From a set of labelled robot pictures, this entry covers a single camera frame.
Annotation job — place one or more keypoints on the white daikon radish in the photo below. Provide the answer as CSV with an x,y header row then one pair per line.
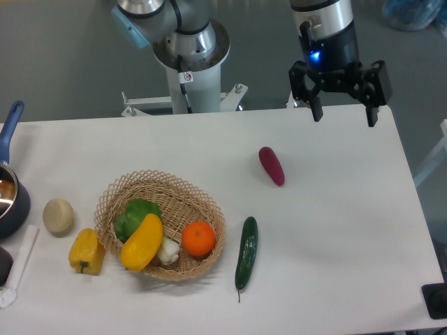
x,y
9,291

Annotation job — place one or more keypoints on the green lettuce leaf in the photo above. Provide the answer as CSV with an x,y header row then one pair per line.
x,y
129,221

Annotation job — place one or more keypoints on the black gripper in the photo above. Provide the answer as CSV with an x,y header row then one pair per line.
x,y
332,65

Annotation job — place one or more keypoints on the yellow bell pepper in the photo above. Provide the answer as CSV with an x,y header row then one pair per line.
x,y
87,254

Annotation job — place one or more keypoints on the dark blue saucepan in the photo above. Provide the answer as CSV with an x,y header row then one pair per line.
x,y
15,199

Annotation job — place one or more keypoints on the blue plastic bag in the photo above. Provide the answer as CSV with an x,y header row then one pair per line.
x,y
410,15

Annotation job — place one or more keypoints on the green cucumber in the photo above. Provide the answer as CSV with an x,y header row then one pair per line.
x,y
247,254

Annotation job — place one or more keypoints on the yellow mango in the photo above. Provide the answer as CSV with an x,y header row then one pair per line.
x,y
142,245

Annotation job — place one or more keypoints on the black device at edge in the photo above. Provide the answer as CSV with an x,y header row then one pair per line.
x,y
435,300

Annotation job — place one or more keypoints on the dark eggplant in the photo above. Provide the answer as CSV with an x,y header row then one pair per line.
x,y
6,263

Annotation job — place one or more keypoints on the orange fruit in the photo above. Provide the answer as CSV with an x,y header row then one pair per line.
x,y
198,239

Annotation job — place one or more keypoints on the beige round potato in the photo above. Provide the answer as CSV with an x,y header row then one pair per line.
x,y
58,215

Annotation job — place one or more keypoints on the woven wicker basket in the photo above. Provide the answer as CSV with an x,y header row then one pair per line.
x,y
180,202

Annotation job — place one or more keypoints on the white bok choy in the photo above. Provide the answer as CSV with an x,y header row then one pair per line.
x,y
168,251

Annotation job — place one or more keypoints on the white frame at right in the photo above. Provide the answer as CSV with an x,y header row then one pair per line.
x,y
435,157

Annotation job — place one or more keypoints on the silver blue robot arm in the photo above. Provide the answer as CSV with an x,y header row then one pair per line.
x,y
145,22

